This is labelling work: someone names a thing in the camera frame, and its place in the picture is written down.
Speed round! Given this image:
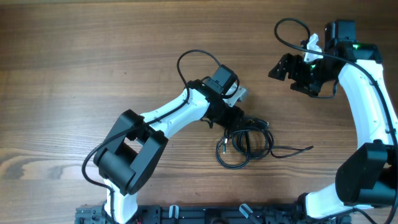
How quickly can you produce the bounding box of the black usb cable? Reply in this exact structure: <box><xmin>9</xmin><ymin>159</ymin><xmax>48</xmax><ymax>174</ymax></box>
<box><xmin>231</xmin><ymin>116</ymin><xmax>314</xmax><ymax>160</ymax></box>

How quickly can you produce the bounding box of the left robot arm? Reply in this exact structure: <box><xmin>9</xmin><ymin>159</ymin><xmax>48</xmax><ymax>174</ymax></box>
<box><xmin>93</xmin><ymin>65</ymin><xmax>248</xmax><ymax>223</ymax></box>

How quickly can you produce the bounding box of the left camera cable black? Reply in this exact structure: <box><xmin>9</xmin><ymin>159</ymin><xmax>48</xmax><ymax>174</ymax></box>
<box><xmin>81</xmin><ymin>49</ymin><xmax>222</xmax><ymax>224</ymax></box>

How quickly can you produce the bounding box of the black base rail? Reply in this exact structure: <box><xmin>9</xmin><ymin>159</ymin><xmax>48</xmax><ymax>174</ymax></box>
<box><xmin>74</xmin><ymin>203</ymin><xmax>352</xmax><ymax>224</ymax></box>

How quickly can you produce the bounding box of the camera cable black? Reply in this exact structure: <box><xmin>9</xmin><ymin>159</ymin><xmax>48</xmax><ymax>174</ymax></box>
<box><xmin>81</xmin><ymin>49</ymin><xmax>222</xmax><ymax>224</ymax></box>
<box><xmin>274</xmin><ymin>17</ymin><xmax>398</xmax><ymax>224</ymax></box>

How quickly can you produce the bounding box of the right camera cable black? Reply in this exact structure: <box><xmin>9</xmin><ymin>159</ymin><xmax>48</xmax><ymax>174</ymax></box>
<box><xmin>274</xmin><ymin>17</ymin><xmax>398</xmax><ymax>224</ymax></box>

